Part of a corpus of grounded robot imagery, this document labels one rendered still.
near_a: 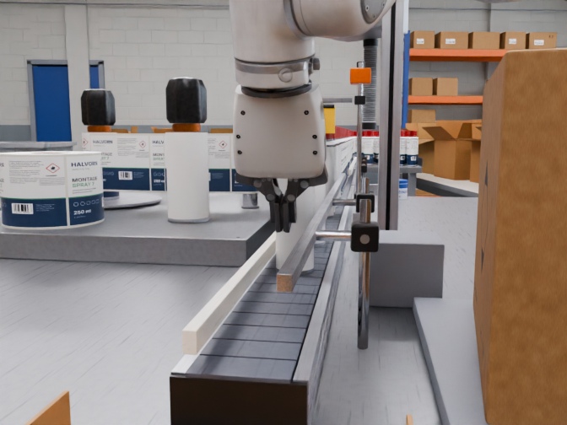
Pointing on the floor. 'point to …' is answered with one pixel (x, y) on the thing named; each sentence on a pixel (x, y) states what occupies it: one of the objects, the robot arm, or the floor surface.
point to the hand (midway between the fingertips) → (283, 212)
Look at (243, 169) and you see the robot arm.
